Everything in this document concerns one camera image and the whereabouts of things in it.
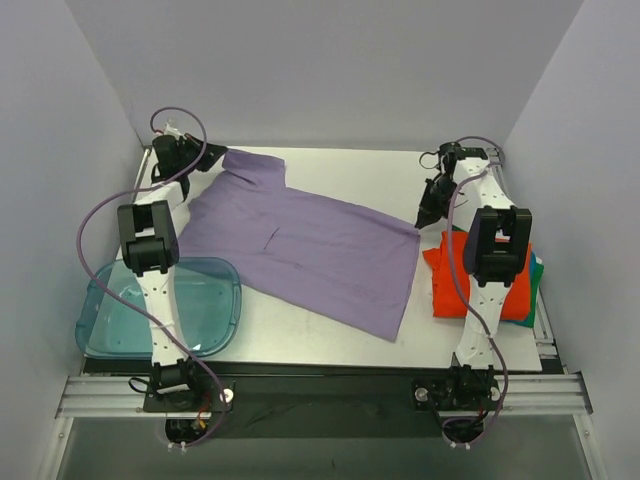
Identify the purple t shirt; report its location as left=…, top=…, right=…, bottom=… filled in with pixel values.
left=179, top=150, right=420, bottom=341

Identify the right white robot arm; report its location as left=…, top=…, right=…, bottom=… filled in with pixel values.
left=415, top=141, right=532, bottom=373

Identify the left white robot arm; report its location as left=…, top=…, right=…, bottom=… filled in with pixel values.
left=117, top=133, right=228, bottom=412

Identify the folded orange t shirt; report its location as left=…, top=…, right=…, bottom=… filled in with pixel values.
left=422, top=228, right=532, bottom=323

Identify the folded green t shirt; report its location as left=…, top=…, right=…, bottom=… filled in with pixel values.
left=501, top=264, right=544, bottom=328

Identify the teal transparent plastic bin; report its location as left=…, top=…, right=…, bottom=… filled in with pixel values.
left=75, top=257, right=242, bottom=360

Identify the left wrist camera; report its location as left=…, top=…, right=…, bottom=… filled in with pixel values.
left=154, top=119, right=182, bottom=138

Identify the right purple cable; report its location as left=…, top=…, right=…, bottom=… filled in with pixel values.
left=447, top=134, right=510, bottom=446

